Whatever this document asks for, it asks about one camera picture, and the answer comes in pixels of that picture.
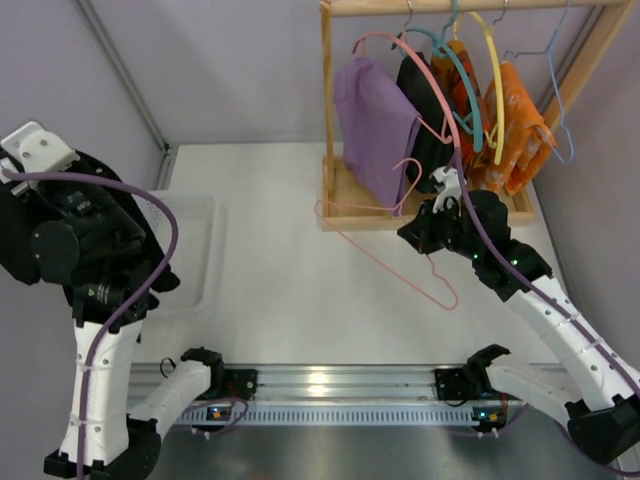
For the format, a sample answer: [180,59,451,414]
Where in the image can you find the black trousers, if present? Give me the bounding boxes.
[396,51,459,195]
[1,153,180,294]

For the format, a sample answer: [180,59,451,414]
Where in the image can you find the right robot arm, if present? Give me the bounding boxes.
[397,191,639,465]

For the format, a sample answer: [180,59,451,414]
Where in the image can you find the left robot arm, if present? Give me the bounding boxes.
[29,172,224,479]

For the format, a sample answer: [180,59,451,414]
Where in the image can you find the black trousers on rack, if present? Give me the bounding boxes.
[396,51,459,195]

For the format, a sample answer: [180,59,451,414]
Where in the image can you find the yellow plastic hanger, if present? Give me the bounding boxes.
[453,11,506,171]

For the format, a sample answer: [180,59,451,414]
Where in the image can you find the pink plastic hanger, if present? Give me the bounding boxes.
[352,32,463,151]

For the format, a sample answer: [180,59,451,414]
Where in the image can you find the teal plastic hanger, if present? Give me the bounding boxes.
[390,0,484,153]

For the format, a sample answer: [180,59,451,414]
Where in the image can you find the bright orange trousers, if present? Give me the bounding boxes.
[470,62,557,195]

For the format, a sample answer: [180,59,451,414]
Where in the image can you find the purple trousers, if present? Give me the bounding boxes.
[334,56,421,208]

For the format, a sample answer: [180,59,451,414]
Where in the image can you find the orange patterned trousers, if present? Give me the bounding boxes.
[431,40,488,175]

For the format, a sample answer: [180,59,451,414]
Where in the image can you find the wooden clothes rack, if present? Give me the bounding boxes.
[318,0,635,233]

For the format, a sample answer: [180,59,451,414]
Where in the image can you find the white plastic basket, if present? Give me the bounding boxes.
[150,190,216,318]

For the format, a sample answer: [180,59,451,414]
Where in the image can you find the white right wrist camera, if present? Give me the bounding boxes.
[430,167,466,214]

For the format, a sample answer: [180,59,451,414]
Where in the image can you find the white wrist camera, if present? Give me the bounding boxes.
[430,167,466,214]
[1,121,80,175]

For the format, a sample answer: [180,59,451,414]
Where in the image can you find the pink wire hanger with trousers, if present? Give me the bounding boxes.
[415,115,454,147]

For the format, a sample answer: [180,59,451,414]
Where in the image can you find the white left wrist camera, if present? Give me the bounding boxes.
[1,121,80,175]

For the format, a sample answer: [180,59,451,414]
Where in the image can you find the grey slotted cable duct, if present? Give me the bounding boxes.
[176,404,503,427]

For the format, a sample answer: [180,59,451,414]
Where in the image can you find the aluminium mounting rail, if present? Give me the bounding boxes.
[129,363,571,402]

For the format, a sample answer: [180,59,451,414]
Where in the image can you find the blue wire hanger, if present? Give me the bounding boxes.
[503,0,575,165]

